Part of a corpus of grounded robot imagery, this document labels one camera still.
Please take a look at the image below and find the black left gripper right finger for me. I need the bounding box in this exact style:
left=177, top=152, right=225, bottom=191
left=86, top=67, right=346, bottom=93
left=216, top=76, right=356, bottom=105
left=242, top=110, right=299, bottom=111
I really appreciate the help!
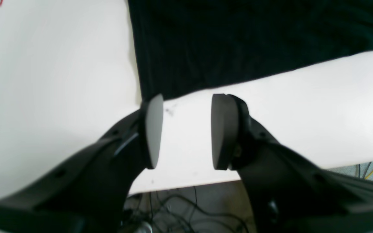
left=211, top=94, right=373, bottom=233

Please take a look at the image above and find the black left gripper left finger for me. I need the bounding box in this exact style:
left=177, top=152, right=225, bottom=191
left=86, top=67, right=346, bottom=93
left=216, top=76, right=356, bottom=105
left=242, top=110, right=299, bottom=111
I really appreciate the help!
left=0, top=94, right=164, bottom=233

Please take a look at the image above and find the black T-shirt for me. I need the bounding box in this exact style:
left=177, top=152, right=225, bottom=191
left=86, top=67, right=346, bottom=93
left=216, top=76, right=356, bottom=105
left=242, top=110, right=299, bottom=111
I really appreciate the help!
left=128, top=0, right=373, bottom=99

